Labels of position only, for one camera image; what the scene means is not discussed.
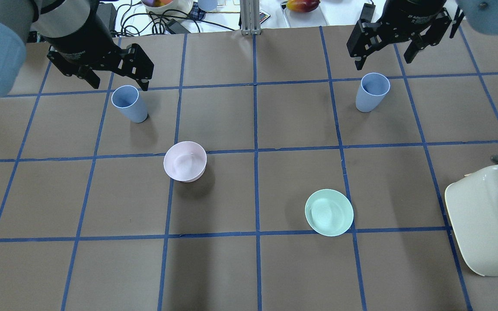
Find white bowl with fruit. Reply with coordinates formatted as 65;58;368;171
141;0;194;17

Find blue cup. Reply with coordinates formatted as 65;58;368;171
111;85;149;123
355;72;391;113
197;0;219;12

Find remote control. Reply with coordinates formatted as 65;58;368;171
259;10;271;24

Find pink bowl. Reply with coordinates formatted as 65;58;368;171
163;141;208;183

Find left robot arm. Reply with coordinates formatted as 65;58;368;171
0;0;154;97

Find aluminium frame post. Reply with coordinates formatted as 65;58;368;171
239;0;262;35

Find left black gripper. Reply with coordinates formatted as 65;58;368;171
47;41;154;91

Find blue cup on desk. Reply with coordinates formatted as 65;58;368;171
197;0;219;12

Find white toaster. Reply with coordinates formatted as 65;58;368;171
444;165;498;277

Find mango fruit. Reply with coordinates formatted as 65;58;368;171
285;0;320;13

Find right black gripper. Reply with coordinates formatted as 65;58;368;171
347;3;454;70

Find white tray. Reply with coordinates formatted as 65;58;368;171
282;6;329;28

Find black cables on desk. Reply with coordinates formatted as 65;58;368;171
115;2;236;37

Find green bowl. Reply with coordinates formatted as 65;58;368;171
304;189;354;237

